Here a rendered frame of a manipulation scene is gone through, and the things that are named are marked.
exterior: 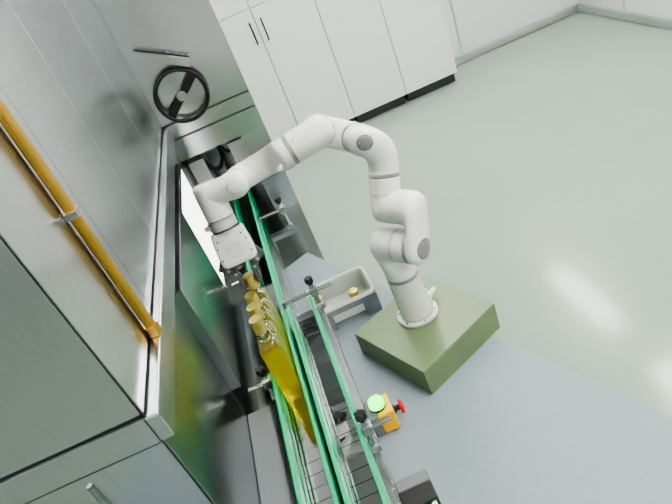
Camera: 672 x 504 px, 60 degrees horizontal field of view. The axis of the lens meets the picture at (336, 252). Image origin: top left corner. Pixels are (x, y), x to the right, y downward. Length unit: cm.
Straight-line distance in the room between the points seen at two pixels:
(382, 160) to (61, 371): 93
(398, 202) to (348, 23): 391
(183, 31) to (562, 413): 182
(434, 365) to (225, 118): 136
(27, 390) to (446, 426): 102
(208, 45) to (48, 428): 169
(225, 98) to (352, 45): 304
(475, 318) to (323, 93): 392
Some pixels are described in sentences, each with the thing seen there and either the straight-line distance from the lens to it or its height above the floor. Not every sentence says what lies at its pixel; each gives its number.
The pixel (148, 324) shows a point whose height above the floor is 143.
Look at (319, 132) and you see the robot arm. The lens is 152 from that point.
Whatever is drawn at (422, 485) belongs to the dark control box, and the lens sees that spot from 142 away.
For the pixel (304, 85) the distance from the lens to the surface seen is 535.
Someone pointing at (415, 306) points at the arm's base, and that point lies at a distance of 172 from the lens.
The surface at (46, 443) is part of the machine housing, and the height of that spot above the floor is 143.
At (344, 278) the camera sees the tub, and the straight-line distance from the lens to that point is 209.
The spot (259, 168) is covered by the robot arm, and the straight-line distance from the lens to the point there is 163.
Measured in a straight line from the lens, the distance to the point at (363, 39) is 540.
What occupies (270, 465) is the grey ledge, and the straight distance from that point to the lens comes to 155.
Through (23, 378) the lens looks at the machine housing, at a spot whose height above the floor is 155.
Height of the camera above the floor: 199
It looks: 31 degrees down
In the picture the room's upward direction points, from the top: 23 degrees counter-clockwise
